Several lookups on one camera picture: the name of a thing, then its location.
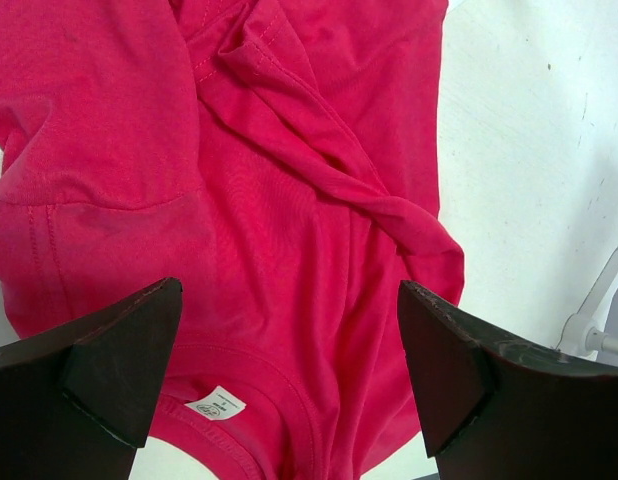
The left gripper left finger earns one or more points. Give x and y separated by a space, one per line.
78 401

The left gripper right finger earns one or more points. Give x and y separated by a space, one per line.
493 405

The red t shirt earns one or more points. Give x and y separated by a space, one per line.
279 159

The white clothes rack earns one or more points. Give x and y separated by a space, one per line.
582 334

